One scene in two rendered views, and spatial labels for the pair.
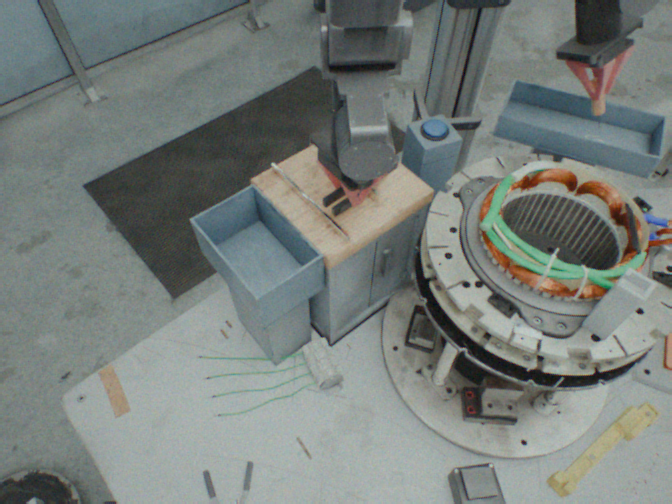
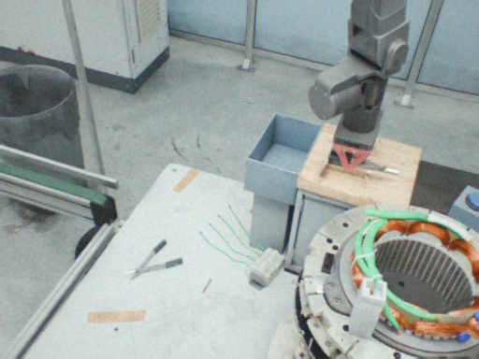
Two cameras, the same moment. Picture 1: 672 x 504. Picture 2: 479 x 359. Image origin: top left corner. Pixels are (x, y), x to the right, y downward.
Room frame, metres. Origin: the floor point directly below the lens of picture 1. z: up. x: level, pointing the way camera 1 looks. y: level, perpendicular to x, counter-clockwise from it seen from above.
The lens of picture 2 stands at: (-0.06, -0.53, 1.69)
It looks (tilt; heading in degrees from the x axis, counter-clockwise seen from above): 43 degrees down; 60
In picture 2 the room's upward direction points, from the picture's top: 3 degrees clockwise
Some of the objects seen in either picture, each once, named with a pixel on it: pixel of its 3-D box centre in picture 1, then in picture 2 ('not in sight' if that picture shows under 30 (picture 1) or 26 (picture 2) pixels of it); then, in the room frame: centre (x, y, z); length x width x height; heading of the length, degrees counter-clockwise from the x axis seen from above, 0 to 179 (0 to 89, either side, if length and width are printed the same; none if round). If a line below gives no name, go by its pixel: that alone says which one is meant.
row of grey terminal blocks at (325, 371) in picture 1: (322, 363); (267, 266); (0.34, 0.02, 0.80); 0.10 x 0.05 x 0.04; 26
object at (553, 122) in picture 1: (550, 176); not in sight; (0.66, -0.40, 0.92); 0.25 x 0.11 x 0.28; 66
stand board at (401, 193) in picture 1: (341, 190); (360, 167); (0.51, -0.01, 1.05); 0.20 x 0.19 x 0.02; 129
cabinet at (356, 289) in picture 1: (340, 246); (347, 217); (0.51, -0.01, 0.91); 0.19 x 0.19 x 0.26; 39
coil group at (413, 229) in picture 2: (512, 190); (429, 233); (0.44, -0.23, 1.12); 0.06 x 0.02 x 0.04; 134
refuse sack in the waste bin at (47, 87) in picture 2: not in sight; (35, 124); (0.02, 1.34, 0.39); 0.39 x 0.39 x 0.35
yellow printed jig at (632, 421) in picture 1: (607, 445); not in sight; (0.21, -0.42, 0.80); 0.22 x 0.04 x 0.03; 125
